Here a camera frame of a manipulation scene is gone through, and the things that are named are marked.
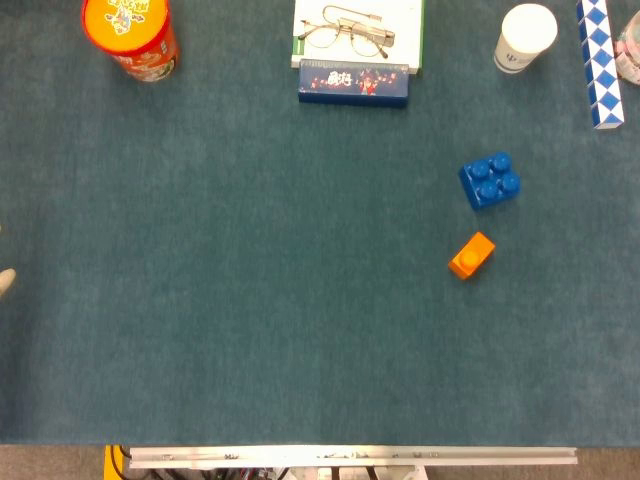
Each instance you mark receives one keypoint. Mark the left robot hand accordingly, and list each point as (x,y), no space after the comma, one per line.
(6,281)

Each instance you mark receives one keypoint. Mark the orange one-stud building block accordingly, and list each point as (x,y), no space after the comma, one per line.
(472,256)

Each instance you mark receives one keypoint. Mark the teal felt table mat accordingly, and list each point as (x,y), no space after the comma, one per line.
(250,250)

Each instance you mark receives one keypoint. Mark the red instant noodle cup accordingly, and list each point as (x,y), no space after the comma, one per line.
(131,30)

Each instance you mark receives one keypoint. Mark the blue printed rectangular box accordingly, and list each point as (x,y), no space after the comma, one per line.
(352,90)

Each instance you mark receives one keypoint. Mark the white green book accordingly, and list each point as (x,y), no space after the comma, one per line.
(407,30)

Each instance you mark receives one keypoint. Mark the blue four-stud building block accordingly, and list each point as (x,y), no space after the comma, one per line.
(490,182)

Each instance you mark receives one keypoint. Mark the white paper cup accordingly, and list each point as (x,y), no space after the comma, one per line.
(527,30)

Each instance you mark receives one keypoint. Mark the blue white snake puzzle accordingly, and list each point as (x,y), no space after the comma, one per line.
(600,60)

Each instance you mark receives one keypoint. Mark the yellow frame part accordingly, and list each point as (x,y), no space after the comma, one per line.
(108,462)

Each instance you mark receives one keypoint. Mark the aluminium rail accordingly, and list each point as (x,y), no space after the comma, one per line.
(350,456)

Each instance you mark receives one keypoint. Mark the metal frame eyeglasses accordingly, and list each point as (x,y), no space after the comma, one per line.
(357,34)

